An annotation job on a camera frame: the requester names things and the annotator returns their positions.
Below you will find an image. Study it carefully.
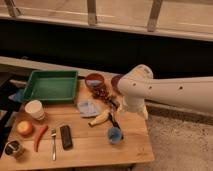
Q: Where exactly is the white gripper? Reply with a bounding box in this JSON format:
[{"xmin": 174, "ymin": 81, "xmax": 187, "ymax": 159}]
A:
[{"xmin": 118, "ymin": 96, "xmax": 148, "ymax": 120}]

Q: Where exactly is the yellow banana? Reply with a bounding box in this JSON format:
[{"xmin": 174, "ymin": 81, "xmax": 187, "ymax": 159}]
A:
[{"xmin": 88, "ymin": 110, "xmax": 109, "ymax": 127}]

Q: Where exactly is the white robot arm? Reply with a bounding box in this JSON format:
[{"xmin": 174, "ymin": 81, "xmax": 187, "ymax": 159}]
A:
[{"xmin": 117, "ymin": 64, "xmax": 213, "ymax": 119}]

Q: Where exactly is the blue plastic cup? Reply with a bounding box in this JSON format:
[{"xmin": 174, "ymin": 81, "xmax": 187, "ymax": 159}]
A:
[{"xmin": 107, "ymin": 127, "xmax": 123, "ymax": 144}]

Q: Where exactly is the white paper cup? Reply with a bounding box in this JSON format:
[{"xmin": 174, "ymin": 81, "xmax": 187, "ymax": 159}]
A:
[{"xmin": 25, "ymin": 100, "xmax": 45, "ymax": 120}]

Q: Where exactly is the metal cup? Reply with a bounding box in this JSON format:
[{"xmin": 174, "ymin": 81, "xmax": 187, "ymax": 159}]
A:
[{"xmin": 5, "ymin": 140, "xmax": 23, "ymax": 158}]

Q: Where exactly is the dark purple bowl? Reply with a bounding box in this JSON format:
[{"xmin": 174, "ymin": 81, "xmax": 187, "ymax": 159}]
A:
[{"xmin": 111, "ymin": 75, "xmax": 123, "ymax": 94}]

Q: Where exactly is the purple grapes bunch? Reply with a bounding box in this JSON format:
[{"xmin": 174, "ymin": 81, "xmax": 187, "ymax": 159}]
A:
[{"xmin": 91, "ymin": 86, "xmax": 119, "ymax": 108}]

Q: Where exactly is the light blue cloth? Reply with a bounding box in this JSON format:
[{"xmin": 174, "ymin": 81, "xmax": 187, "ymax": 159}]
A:
[{"xmin": 77, "ymin": 100, "xmax": 101, "ymax": 118}]

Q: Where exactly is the black rectangular bar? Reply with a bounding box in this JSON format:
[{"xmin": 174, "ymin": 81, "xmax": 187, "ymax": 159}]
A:
[{"xmin": 60, "ymin": 125, "xmax": 73, "ymax": 150}]

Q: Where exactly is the silver metal fork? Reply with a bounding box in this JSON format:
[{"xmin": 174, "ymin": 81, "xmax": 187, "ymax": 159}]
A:
[{"xmin": 51, "ymin": 129, "xmax": 56, "ymax": 161}]

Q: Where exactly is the green plastic tray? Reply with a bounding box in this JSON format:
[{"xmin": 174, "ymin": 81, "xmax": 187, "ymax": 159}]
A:
[{"xmin": 23, "ymin": 70, "xmax": 78, "ymax": 104}]

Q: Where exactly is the red chili pepper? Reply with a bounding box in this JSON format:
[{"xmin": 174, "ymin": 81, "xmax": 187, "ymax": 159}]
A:
[{"xmin": 34, "ymin": 124, "xmax": 48, "ymax": 152}]

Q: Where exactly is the red yellow apple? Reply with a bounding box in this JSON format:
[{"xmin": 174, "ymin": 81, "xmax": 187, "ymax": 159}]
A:
[{"xmin": 17, "ymin": 121, "xmax": 33, "ymax": 136}]

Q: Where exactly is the blue object beside tray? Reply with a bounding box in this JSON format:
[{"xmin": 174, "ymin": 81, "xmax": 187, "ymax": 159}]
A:
[{"xmin": 9, "ymin": 89, "xmax": 24, "ymax": 103}]

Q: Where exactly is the black handled tool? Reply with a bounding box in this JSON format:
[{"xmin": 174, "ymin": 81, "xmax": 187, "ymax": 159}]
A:
[{"xmin": 108, "ymin": 113, "xmax": 121, "ymax": 129}]

